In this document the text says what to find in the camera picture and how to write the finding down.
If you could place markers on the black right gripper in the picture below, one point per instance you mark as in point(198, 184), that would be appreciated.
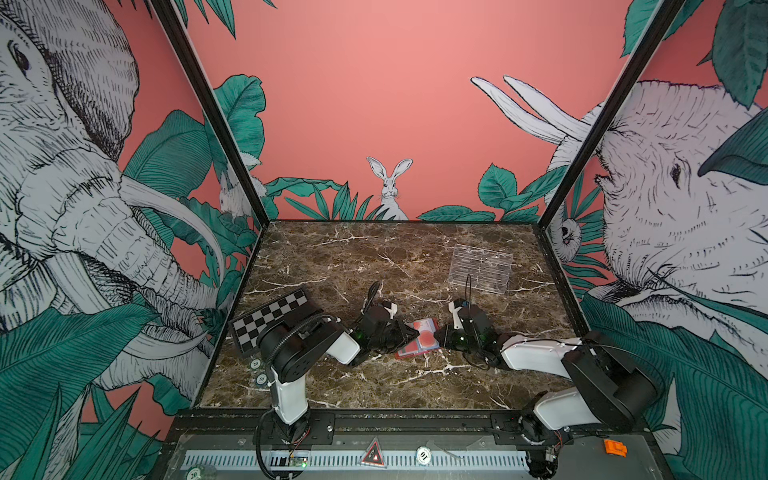
point(449, 332)

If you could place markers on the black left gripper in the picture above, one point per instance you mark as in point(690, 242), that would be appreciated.
point(402, 337)

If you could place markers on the clear acrylic compartment organizer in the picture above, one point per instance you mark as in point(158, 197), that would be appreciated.
point(488, 270)

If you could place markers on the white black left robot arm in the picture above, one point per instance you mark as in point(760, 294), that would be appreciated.
point(293, 345)

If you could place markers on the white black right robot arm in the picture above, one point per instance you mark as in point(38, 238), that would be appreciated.
point(609, 387)

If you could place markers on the red warning triangle sticker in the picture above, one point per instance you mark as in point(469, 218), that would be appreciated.
point(373, 456)

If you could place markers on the round white sticker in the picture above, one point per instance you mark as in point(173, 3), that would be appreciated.
point(423, 456)

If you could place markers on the black white checkerboard calibration board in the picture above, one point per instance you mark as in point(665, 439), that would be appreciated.
point(246, 329)

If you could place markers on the orange small connector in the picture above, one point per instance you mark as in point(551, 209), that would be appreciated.
point(616, 448)

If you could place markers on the white ventilation grille strip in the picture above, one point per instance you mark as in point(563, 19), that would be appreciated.
point(349, 460)

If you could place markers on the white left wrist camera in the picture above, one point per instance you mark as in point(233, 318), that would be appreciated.
point(391, 308)

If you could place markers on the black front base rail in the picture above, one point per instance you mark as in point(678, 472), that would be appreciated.
point(328, 424)

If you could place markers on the black right corner frame post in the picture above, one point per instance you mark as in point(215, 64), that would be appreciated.
point(661, 19)

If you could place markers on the black corner frame post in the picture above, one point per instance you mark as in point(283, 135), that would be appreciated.
point(661, 19)
point(168, 16)

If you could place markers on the black left corner frame post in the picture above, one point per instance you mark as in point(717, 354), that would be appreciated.
point(168, 16)

